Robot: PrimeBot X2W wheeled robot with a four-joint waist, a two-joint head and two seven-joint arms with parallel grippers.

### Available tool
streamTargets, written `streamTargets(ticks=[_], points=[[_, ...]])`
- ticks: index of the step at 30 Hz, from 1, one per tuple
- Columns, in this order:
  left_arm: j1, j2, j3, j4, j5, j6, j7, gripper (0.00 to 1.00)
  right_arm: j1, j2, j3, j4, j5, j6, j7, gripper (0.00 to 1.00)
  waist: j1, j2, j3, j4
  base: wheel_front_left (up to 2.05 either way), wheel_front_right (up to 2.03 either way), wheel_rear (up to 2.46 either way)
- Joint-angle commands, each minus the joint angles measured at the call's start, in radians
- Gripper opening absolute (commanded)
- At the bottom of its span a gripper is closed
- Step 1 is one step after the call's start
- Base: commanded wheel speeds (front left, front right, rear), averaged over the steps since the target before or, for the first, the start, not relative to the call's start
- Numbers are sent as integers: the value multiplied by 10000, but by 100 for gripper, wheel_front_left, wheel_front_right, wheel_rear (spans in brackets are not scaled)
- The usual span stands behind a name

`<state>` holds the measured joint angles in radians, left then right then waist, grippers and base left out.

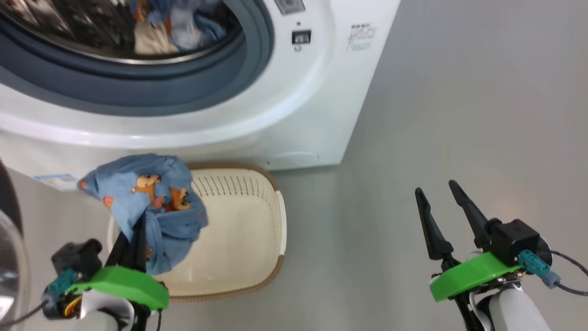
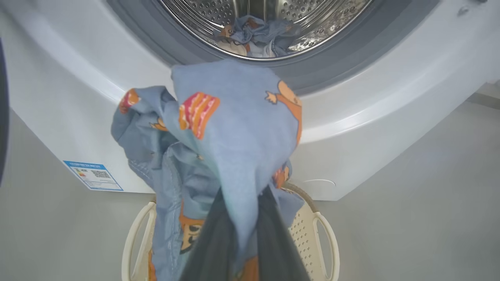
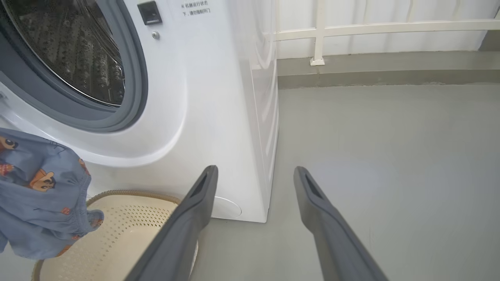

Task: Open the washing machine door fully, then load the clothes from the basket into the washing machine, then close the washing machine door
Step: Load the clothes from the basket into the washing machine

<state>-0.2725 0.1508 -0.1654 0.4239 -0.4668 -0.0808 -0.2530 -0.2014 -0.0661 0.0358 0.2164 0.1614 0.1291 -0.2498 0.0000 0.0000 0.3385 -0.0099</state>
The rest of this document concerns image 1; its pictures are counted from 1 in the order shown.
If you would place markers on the grey warning label sticker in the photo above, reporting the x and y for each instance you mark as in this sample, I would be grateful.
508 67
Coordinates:
289 5

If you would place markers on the cream garment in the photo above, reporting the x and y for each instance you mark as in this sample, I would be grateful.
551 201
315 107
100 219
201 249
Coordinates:
154 41

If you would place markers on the cream perforated laundry basket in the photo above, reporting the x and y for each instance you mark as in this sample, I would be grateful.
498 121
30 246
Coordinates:
239 230

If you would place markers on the blue cartoon print garment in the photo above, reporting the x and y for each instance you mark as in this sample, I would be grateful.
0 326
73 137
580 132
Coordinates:
138 193
206 30

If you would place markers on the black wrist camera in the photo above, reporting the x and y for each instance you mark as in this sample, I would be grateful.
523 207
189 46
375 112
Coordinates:
517 239
76 257

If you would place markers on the white washing machine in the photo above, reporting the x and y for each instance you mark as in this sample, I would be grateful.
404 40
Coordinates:
321 92

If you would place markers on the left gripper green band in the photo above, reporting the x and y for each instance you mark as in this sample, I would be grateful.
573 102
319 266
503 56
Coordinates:
124 285

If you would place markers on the blue energy label sticker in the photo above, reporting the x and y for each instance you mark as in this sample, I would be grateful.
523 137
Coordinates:
57 181

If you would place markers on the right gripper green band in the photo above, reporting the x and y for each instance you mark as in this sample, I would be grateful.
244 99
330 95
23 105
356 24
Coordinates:
473 276

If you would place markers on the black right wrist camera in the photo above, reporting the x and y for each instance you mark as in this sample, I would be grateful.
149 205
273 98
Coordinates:
517 239

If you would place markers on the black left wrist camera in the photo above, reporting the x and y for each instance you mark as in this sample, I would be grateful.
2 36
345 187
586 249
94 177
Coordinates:
76 257

